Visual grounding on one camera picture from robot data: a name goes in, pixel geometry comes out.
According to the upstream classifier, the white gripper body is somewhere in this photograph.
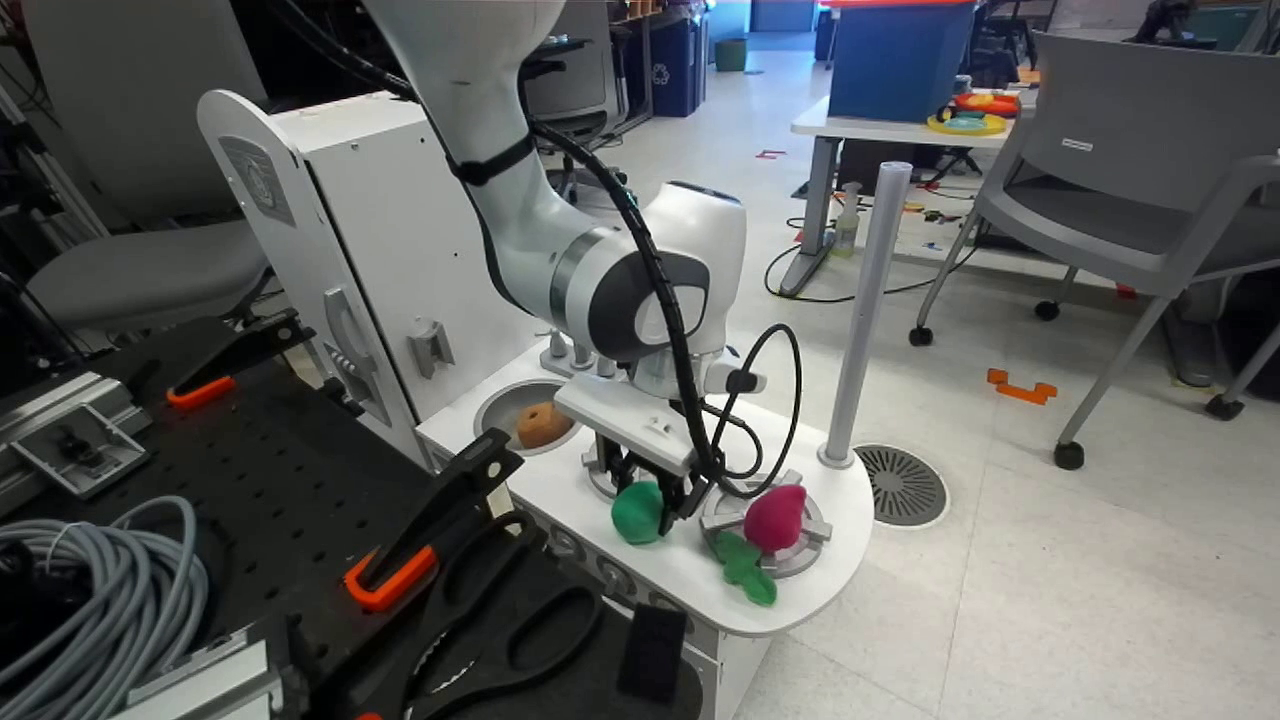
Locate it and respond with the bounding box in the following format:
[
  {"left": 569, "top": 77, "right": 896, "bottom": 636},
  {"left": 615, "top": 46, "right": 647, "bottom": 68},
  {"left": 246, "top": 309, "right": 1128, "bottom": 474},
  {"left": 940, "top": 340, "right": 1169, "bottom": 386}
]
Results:
[{"left": 547, "top": 375, "right": 732, "bottom": 490}]

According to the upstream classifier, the green round plushie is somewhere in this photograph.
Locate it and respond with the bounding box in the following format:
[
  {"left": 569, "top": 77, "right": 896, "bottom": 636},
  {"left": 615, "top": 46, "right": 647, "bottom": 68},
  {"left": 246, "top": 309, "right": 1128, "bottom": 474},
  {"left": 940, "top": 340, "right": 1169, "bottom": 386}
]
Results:
[{"left": 607, "top": 475, "right": 670, "bottom": 547}]

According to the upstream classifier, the orange plush toy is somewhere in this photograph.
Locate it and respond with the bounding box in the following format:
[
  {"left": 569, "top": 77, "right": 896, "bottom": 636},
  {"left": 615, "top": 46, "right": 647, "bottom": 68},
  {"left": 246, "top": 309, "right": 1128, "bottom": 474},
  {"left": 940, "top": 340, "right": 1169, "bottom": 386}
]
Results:
[{"left": 513, "top": 400, "right": 575, "bottom": 454}]

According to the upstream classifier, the pink plush toy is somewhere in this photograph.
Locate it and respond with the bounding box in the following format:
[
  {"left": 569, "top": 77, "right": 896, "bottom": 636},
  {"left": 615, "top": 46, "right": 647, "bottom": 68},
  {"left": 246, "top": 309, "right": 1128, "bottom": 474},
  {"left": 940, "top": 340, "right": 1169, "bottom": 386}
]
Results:
[{"left": 739, "top": 483, "right": 811, "bottom": 555}]

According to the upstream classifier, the green toy vegetable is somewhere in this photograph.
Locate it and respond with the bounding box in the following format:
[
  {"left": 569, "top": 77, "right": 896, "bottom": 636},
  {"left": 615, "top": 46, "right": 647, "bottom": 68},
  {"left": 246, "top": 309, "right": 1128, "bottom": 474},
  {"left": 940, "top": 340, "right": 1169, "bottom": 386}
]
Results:
[{"left": 707, "top": 528, "right": 780, "bottom": 611}]

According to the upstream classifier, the grey toy faucet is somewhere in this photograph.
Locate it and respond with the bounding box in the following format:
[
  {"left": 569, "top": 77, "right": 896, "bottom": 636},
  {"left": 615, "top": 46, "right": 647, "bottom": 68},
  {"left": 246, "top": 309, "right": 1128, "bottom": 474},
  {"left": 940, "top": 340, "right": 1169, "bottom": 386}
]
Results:
[{"left": 535, "top": 330, "right": 633, "bottom": 392}]

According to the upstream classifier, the grey toy sink bowl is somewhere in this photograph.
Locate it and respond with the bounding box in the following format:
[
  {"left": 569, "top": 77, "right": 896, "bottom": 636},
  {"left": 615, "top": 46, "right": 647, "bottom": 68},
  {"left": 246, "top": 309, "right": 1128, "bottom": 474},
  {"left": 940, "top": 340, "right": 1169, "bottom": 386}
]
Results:
[{"left": 473, "top": 375, "right": 579, "bottom": 458}]

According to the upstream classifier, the small black box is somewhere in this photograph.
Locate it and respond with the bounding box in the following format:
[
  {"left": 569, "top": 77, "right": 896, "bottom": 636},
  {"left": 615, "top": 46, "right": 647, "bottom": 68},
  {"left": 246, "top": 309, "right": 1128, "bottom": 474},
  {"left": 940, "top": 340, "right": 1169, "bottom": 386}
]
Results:
[{"left": 615, "top": 602, "right": 693, "bottom": 707}]

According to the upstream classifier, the round floor drain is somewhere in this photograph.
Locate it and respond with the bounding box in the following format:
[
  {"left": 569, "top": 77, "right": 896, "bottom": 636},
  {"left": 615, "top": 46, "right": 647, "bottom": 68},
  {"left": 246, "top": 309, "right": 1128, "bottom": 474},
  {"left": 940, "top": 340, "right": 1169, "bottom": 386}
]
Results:
[{"left": 852, "top": 441, "right": 950, "bottom": 534}]

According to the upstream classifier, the grey upright pole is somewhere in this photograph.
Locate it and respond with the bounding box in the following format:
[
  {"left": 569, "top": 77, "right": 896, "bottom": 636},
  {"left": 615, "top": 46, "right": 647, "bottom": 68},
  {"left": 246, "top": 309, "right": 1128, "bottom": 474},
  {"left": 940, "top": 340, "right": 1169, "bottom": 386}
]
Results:
[{"left": 816, "top": 160, "right": 917, "bottom": 474}]

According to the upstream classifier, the black office chair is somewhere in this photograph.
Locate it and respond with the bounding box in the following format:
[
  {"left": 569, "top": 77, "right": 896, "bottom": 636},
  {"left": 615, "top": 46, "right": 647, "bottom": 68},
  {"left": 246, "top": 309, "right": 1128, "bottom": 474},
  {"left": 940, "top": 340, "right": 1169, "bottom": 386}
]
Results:
[{"left": 520, "top": 0, "right": 641, "bottom": 205}]

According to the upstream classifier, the white toy kitchen unit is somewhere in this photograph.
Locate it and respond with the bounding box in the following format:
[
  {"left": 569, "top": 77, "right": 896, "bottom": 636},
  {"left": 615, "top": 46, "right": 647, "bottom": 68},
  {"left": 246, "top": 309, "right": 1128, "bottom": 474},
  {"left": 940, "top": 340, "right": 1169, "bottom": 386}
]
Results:
[{"left": 194, "top": 84, "right": 875, "bottom": 720}]

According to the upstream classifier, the blue recycling bin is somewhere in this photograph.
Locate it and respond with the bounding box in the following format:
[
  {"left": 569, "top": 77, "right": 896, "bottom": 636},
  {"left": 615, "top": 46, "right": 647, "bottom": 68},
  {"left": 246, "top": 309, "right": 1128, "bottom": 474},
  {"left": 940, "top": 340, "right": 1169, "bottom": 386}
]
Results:
[{"left": 647, "top": 14, "right": 711, "bottom": 120}]

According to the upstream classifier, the white table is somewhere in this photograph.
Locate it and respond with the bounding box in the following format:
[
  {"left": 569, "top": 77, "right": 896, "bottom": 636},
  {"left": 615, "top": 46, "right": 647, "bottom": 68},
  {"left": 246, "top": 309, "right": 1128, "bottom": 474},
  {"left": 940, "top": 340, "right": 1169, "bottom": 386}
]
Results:
[{"left": 775, "top": 92, "right": 1032, "bottom": 301}]

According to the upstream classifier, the blue storage bin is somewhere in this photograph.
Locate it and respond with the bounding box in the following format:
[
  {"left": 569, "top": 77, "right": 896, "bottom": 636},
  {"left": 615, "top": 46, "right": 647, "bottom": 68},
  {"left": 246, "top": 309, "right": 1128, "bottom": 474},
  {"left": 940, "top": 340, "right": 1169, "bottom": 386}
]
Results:
[{"left": 816, "top": 0, "right": 985, "bottom": 129}]

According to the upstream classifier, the yellow toy tray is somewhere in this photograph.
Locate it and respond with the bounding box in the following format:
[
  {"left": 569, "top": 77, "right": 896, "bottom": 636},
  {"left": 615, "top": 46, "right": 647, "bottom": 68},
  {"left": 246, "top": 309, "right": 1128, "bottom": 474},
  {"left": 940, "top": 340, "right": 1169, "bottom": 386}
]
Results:
[{"left": 924, "top": 107, "right": 1014, "bottom": 143}]

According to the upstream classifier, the grey office chair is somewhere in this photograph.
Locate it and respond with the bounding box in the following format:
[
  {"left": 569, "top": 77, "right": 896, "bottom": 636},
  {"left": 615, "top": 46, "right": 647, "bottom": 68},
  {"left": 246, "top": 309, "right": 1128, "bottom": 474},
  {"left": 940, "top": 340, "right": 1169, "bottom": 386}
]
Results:
[{"left": 17, "top": 0, "right": 274, "bottom": 337}]

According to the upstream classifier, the silver mounting plate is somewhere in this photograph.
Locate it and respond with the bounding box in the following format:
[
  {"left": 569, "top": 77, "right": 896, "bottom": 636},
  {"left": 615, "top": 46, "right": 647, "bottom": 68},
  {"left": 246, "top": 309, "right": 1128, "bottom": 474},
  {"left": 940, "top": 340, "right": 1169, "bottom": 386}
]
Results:
[{"left": 6, "top": 400, "right": 150, "bottom": 500}]

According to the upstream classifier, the grey plastic chair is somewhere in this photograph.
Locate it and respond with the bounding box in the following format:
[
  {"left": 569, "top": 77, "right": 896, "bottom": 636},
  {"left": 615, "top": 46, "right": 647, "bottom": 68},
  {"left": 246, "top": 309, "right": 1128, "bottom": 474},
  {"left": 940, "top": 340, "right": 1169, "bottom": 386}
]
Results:
[{"left": 908, "top": 33, "right": 1280, "bottom": 474}]

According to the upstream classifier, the black clamp orange handle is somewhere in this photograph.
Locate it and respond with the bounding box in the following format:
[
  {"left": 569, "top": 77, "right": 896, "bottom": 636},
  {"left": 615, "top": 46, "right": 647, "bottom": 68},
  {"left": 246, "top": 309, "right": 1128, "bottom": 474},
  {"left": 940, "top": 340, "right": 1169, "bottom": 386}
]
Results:
[
  {"left": 165, "top": 313, "right": 317, "bottom": 417},
  {"left": 339, "top": 427, "right": 528, "bottom": 617}
]

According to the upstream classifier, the black handle tool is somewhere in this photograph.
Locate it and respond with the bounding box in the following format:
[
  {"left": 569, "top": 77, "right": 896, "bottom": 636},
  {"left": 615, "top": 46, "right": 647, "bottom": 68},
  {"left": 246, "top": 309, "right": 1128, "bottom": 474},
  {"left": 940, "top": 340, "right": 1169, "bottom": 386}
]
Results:
[{"left": 396, "top": 511, "right": 612, "bottom": 720}]

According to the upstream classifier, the black floor cable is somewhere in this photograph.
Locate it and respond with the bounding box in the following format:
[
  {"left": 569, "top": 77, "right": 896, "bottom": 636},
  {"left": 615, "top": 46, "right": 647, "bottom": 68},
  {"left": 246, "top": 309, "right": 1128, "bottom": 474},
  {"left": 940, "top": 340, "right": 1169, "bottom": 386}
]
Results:
[{"left": 758, "top": 235, "right": 985, "bottom": 309}]

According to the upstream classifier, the grey coiled cable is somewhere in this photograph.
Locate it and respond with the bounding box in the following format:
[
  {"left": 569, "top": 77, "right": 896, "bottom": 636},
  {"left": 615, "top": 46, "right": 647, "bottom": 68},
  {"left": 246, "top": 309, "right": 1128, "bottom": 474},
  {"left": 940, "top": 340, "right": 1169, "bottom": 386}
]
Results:
[{"left": 0, "top": 491, "right": 214, "bottom": 720}]

